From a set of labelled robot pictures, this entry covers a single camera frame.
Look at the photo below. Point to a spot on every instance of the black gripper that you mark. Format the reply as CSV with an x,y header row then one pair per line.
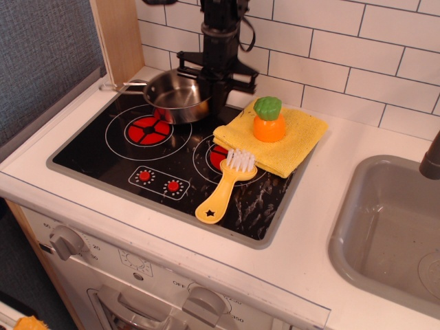
x,y
217,68

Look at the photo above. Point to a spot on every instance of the small steel pot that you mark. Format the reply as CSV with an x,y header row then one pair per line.
x,y
178,97

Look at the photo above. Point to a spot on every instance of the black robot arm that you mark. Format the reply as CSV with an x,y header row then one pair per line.
x,y
224,15

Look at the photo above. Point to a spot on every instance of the yellow toy brush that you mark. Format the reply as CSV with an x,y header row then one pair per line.
x,y
238,166

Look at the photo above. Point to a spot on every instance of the orange toy carrot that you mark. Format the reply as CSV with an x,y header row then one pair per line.
x,y
269,123

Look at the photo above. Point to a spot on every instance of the yellow folded cloth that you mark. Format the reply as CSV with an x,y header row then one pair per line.
x,y
303,131

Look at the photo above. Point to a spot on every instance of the black toy stove top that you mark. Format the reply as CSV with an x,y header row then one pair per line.
x,y
129,150

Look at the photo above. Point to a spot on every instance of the grey left oven knob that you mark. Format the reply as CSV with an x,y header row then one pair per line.
x,y
66,242

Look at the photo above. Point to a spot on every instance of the grey oven knob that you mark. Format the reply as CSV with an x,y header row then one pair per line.
x,y
204,305
66,242

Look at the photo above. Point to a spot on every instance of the grey right oven knob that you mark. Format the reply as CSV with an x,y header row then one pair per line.
x,y
204,305

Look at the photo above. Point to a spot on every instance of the white toy oven front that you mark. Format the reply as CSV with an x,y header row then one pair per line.
x,y
108,287

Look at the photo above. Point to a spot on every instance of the grey sink basin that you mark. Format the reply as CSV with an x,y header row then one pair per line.
x,y
386,237

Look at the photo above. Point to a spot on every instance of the grey faucet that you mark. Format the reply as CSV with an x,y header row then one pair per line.
x,y
430,166

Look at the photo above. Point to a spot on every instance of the wooden side post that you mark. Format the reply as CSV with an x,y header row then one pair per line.
x,y
119,35

